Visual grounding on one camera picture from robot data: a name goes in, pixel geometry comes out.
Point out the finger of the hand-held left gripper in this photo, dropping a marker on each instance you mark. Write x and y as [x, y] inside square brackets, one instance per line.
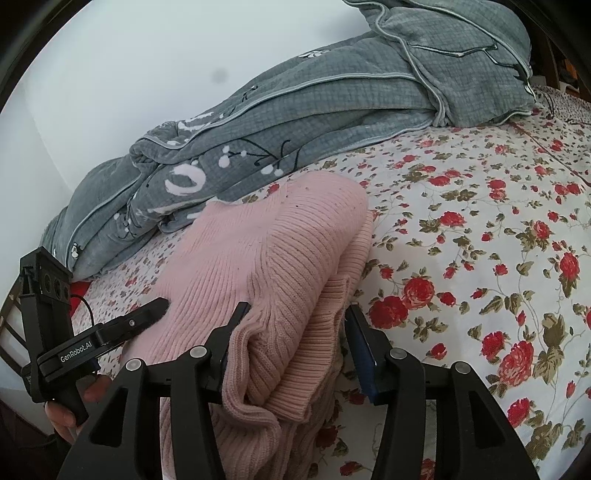
[136, 321]

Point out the person's left hand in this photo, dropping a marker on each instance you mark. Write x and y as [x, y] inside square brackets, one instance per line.
[64, 422]

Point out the pink knitted sweater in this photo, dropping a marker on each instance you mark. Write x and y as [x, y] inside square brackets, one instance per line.
[277, 258]

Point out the red cloth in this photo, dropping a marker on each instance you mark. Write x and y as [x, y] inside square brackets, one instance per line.
[79, 290]

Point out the dark furniture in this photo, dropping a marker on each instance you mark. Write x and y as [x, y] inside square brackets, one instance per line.
[561, 55]

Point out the grey printed quilt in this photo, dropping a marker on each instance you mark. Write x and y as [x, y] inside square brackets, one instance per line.
[323, 101]

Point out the wooden chair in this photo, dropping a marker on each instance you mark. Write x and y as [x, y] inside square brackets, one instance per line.
[9, 327]

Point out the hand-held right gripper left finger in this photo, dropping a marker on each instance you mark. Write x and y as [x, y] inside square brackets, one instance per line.
[225, 348]

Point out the rose print bed sheet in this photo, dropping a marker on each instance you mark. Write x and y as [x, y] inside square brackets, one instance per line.
[461, 258]

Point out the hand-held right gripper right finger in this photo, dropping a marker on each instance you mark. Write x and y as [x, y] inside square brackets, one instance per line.
[364, 357]

